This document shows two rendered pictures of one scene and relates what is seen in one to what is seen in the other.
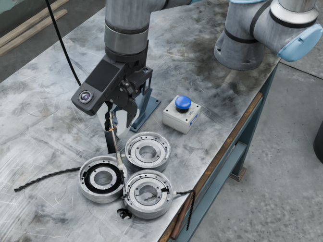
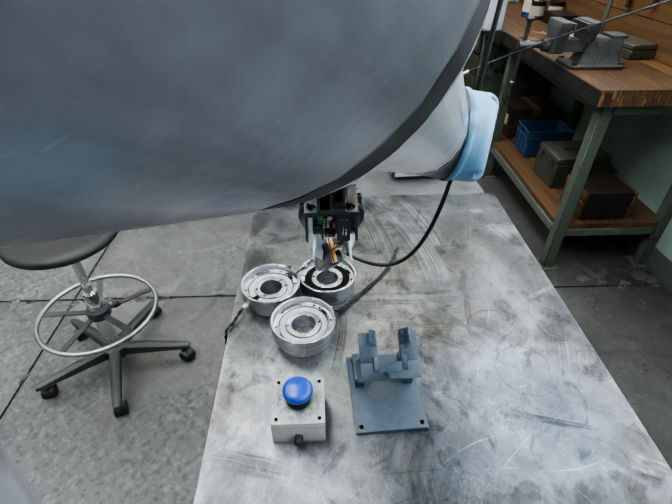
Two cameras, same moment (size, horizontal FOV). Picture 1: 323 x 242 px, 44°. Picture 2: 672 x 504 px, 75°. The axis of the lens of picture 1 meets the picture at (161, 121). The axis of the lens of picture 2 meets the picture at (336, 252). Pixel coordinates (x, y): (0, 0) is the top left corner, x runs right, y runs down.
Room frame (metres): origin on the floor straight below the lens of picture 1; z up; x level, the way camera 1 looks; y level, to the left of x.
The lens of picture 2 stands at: (1.02, -0.18, 1.36)
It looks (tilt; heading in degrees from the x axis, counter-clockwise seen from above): 38 degrees down; 150
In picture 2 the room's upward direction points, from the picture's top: straight up
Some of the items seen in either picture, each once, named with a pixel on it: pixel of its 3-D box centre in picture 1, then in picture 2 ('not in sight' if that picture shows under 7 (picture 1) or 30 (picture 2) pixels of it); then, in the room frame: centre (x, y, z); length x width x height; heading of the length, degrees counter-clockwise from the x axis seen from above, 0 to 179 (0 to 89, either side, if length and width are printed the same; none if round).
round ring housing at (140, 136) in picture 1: (147, 154); (303, 327); (0.56, 0.03, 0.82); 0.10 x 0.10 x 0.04
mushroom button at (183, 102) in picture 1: (182, 107); (298, 397); (0.70, -0.05, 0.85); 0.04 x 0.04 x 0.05
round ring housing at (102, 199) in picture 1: (103, 180); (327, 280); (0.48, 0.12, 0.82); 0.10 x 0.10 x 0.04
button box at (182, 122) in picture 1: (182, 113); (298, 412); (0.70, -0.05, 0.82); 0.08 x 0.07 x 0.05; 152
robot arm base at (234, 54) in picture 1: (241, 41); not in sight; (0.99, -0.22, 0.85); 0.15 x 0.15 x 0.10
